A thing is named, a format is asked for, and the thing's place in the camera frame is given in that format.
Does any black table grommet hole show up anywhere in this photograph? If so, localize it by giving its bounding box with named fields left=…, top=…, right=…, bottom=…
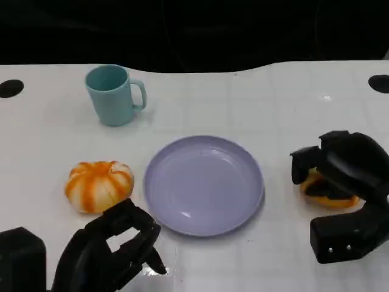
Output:
left=368, top=74, right=389, bottom=94
left=0, top=79, right=24, bottom=99

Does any orange white toy bread roll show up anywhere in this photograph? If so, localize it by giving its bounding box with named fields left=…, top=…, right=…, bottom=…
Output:
left=299, top=169, right=359, bottom=209
left=64, top=161, right=135, bottom=214

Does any pale green mug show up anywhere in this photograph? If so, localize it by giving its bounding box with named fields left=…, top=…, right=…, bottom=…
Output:
left=84, top=64, right=148, bottom=127

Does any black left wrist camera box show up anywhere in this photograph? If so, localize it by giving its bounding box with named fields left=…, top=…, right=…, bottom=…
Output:
left=0, top=227, right=47, bottom=292

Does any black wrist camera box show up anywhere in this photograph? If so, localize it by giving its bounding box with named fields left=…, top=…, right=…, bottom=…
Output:
left=309, top=206, right=389, bottom=264
left=0, top=227, right=47, bottom=292

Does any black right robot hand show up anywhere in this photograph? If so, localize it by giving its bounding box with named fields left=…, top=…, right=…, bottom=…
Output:
left=289, top=130, right=389, bottom=214

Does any lilac plate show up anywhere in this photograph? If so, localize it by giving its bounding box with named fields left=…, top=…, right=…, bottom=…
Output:
left=142, top=135, right=265, bottom=237

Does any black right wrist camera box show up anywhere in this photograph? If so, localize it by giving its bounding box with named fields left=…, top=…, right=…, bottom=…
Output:
left=309, top=206, right=389, bottom=264

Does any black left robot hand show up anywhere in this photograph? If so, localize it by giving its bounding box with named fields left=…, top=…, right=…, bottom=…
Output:
left=51, top=198, right=167, bottom=292

